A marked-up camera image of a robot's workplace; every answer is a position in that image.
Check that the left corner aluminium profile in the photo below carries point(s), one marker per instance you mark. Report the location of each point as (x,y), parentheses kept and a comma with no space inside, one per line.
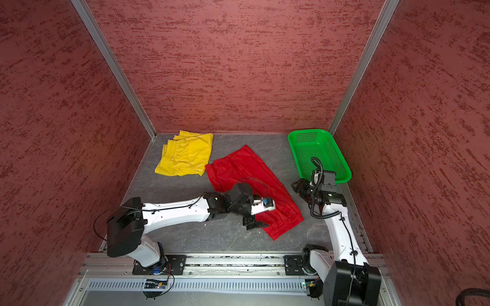
(97,35)

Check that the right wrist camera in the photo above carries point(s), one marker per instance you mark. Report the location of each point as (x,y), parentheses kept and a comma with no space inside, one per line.
(325,179)

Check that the right corner aluminium profile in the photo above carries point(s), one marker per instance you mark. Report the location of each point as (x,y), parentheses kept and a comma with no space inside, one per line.
(376,35)

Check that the red shorts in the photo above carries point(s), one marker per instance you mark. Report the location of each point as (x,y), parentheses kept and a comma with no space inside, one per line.
(245,166)

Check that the right circuit board with wires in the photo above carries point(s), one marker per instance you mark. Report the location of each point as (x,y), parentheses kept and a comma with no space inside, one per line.
(314,288)

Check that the circuit board with wires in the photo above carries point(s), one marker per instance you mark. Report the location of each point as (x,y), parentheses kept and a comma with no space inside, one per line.
(314,288)
(155,284)

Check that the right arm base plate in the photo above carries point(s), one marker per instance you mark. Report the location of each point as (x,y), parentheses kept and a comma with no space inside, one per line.
(294,265)

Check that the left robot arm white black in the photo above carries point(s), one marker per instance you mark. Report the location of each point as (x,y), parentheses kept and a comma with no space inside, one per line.
(128,227)

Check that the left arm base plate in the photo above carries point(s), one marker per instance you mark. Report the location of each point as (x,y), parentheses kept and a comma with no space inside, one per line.
(173,264)

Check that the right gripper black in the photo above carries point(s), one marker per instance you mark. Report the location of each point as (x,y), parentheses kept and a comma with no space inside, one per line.
(300,187)

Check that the white perforated vent strip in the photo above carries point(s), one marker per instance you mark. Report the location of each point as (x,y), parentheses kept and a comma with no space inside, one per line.
(240,286)

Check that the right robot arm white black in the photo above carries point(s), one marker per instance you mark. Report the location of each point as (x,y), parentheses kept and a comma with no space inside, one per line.
(346,277)

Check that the left circuit board with wires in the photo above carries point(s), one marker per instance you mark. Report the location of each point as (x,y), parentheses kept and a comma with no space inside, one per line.
(155,284)

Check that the corner aluminium profile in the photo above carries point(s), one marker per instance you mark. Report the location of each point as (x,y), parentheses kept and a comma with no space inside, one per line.
(376,35)
(97,35)

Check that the green plastic basket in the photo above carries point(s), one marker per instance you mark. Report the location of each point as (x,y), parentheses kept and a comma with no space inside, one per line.
(306,144)

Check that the yellow shorts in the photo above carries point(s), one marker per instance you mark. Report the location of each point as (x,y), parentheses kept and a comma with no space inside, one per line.
(186,154)

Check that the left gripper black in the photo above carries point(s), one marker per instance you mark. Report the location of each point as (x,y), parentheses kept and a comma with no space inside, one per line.
(251,222)

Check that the aluminium mounting rail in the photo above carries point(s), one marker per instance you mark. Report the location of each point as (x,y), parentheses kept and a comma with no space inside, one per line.
(203,265)

